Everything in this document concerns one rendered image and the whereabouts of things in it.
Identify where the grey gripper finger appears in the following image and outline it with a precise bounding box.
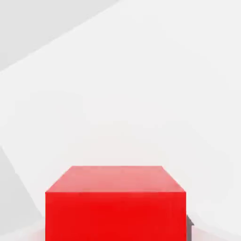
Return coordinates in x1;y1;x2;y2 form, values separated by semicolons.
186;214;206;241

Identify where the small red cube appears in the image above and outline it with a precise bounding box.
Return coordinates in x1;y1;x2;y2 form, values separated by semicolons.
45;165;187;241

